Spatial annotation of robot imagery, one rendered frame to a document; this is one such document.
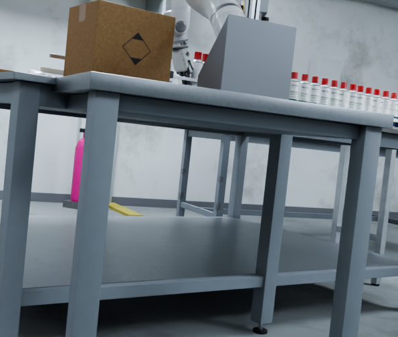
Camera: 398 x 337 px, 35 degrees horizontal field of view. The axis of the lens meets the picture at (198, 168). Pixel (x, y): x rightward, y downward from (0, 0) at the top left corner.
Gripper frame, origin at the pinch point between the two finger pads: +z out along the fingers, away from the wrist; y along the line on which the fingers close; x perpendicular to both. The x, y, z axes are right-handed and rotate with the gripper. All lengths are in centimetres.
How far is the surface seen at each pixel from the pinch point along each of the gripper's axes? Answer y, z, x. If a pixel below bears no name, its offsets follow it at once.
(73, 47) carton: -24, -25, 61
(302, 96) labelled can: -1, 22, -68
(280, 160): -62, 28, 8
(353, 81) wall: 235, 79, -385
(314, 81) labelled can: -1, 16, -79
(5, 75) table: -58, -23, 99
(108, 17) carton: -41, -33, 54
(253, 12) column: -16.8, -24.5, -30.5
